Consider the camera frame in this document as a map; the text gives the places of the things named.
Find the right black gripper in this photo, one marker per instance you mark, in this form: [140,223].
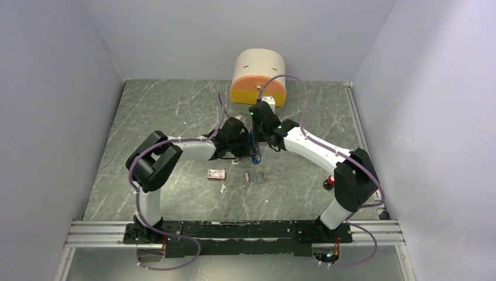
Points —
[256,135]

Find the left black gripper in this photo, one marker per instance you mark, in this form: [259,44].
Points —
[246,151]

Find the blue black stapler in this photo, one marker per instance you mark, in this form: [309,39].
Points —
[256,156]

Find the red white staple box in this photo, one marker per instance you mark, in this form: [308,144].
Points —
[216,174]

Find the staple box tray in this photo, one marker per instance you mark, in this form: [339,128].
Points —
[258,177]

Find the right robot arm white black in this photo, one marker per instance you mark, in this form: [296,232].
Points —
[354,178]

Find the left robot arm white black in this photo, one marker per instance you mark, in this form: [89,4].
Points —
[152,163]

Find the beige mini drawer cabinet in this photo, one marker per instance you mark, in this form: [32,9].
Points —
[253,69]

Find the red emergency stop button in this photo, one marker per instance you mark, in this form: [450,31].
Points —
[329,183]

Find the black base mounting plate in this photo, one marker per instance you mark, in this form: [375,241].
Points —
[186,238]

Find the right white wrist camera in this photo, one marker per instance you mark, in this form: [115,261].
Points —
[270,100]

